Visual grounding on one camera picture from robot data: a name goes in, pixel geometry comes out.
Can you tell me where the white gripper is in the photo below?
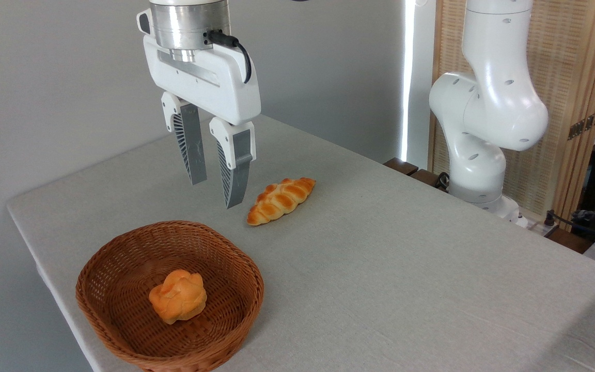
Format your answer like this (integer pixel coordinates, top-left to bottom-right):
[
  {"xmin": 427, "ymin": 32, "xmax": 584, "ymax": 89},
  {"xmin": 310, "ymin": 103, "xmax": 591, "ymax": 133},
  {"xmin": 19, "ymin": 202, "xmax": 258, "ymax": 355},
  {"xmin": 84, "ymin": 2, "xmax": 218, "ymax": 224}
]
[{"xmin": 143, "ymin": 35, "xmax": 262, "ymax": 209}]

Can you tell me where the braided golden bread loaf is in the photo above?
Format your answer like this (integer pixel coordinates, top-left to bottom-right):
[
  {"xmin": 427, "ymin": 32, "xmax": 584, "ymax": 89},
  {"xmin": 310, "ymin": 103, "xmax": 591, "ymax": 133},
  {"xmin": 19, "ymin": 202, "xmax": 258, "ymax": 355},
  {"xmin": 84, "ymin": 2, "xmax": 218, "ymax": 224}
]
[{"xmin": 247, "ymin": 178, "xmax": 317, "ymax": 227}]

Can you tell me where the round orange bread bun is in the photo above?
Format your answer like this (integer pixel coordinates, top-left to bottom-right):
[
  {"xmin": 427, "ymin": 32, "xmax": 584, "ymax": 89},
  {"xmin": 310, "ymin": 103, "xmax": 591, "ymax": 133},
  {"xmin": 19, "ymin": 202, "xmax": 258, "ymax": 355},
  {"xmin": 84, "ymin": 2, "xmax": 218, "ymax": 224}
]
[{"xmin": 148, "ymin": 269, "xmax": 208, "ymax": 326}]

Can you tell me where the brown wicker basket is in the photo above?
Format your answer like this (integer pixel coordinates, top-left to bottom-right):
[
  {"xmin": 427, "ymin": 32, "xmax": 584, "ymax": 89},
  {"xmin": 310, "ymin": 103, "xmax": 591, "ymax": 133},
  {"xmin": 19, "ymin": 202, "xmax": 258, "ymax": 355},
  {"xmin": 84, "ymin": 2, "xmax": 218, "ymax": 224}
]
[{"xmin": 75, "ymin": 220, "xmax": 265, "ymax": 372}]

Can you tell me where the dark brown wooden block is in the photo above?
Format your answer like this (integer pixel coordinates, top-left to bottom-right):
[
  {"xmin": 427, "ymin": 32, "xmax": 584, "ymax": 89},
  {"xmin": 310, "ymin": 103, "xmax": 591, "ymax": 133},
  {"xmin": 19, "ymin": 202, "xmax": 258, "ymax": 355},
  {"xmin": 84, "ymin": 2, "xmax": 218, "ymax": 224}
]
[
  {"xmin": 544, "ymin": 226, "xmax": 595, "ymax": 255},
  {"xmin": 383, "ymin": 157, "xmax": 419, "ymax": 177},
  {"xmin": 411, "ymin": 168, "xmax": 449, "ymax": 193}
]

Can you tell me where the grey tablecloth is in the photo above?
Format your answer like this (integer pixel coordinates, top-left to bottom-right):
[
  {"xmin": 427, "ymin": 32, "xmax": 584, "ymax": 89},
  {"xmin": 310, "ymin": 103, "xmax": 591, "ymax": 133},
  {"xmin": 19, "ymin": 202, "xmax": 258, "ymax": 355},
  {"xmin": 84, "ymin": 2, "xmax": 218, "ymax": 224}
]
[{"xmin": 7, "ymin": 114, "xmax": 595, "ymax": 372}]

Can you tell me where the bamboo folding screen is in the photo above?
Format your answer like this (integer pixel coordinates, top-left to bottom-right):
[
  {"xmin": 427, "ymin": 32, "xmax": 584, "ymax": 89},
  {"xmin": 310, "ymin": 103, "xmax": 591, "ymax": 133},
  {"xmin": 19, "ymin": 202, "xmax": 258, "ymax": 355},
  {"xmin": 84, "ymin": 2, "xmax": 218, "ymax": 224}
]
[{"xmin": 428, "ymin": 0, "xmax": 595, "ymax": 224}]

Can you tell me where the dark metal screen hinge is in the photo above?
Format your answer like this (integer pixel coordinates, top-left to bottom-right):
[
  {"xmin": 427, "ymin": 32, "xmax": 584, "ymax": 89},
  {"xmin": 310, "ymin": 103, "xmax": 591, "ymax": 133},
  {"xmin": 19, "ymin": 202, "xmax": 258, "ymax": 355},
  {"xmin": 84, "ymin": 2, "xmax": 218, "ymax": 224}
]
[{"xmin": 567, "ymin": 109, "xmax": 595, "ymax": 141}]

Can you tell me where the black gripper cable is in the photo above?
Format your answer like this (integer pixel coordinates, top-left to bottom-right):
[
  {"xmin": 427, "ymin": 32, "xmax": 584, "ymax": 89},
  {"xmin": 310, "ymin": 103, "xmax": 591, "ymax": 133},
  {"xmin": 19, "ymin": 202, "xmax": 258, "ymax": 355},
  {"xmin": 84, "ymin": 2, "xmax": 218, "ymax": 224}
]
[{"xmin": 207, "ymin": 29, "xmax": 253, "ymax": 85}]

